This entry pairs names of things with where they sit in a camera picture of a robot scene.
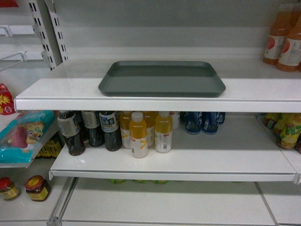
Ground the dark tea bottle right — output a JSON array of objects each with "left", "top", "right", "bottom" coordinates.
[{"left": 99, "top": 111, "right": 122, "bottom": 152}]

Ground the dark tea bottle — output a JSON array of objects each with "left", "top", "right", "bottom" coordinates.
[
  {"left": 99, "top": 111, "right": 122, "bottom": 152},
  {"left": 81, "top": 111, "right": 105, "bottom": 147},
  {"left": 57, "top": 110, "right": 86, "bottom": 156}
]

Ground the white upper shelf board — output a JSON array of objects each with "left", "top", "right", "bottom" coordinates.
[{"left": 15, "top": 58, "right": 301, "bottom": 113}]

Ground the red lid sauce jar left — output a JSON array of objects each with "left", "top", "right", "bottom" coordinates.
[{"left": 0, "top": 177, "right": 20, "bottom": 201}]

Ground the white shelf board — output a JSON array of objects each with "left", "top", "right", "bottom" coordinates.
[
  {"left": 49, "top": 114, "right": 297, "bottom": 182},
  {"left": 15, "top": 58, "right": 301, "bottom": 113}
]

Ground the blue drink bottle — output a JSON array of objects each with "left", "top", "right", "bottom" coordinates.
[
  {"left": 185, "top": 112, "right": 203, "bottom": 135},
  {"left": 202, "top": 112, "right": 226, "bottom": 135}
]

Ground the yellow juice bottle back left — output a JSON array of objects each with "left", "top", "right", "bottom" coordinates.
[{"left": 119, "top": 111, "right": 132, "bottom": 149}]

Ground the grey rectangular serving tray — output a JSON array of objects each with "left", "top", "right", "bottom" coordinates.
[{"left": 98, "top": 61, "right": 226, "bottom": 98}]

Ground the red spout pouch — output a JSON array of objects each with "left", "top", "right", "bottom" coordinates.
[{"left": 0, "top": 83, "right": 15, "bottom": 115}]

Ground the dark tea bottle left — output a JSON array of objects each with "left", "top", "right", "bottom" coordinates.
[{"left": 57, "top": 110, "right": 86, "bottom": 156}]

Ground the blue drink bottle left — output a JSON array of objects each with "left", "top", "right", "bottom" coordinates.
[{"left": 185, "top": 112, "right": 203, "bottom": 135}]

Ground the yellow juice bottle front right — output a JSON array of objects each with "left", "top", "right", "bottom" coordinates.
[{"left": 155, "top": 111, "right": 173, "bottom": 153}]

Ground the dark tea bottle middle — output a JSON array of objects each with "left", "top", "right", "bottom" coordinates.
[{"left": 81, "top": 111, "right": 105, "bottom": 147}]

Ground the orange juice bottle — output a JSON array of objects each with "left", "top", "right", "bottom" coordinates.
[
  {"left": 263, "top": 3, "right": 293, "bottom": 65},
  {"left": 276, "top": 16, "right": 301, "bottom": 72}
]

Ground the yellow lemon tea bottle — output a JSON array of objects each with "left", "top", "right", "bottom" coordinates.
[{"left": 277, "top": 113, "right": 301, "bottom": 149}]

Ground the white lower shelf board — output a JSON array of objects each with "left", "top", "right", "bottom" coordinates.
[{"left": 49, "top": 114, "right": 297, "bottom": 182}]

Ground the white slotted shelf upright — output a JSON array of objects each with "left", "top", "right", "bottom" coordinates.
[{"left": 28, "top": 0, "right": 68, "bottom": 70}]

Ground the teal snack bag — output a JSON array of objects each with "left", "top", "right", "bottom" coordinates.
[{"left": 0, "top": 110, "right": 58, "bottom": 168}]

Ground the orange juice bottle back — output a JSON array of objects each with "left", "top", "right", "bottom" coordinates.
[{"left": 263, "top": 3, "right": 293, "bottom": 65}]

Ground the yellow juice bottle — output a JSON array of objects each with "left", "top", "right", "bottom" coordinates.
[
  {"left": 119, "top": 111, "right": 132, "bottom": 149},
  {"left": 129, "top": 111, "right": 148, "bottom": 158},
  {"left": 155, "top": 111, "right": 173, "bottom": 153}
]

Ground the blue drink bottle right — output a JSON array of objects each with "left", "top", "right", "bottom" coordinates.
[{"left": 202, "top": 112, "right": 226, "bottom": 135}]

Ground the orange juice bottle front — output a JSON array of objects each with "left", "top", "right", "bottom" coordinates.
[{"left": 276, "top": 16, "right": 301, "bottom": 72}]

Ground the yellow juice bottle front left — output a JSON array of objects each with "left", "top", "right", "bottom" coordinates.
[{"left": 129, "top": 111, "right": 148, "bottom": 158}]

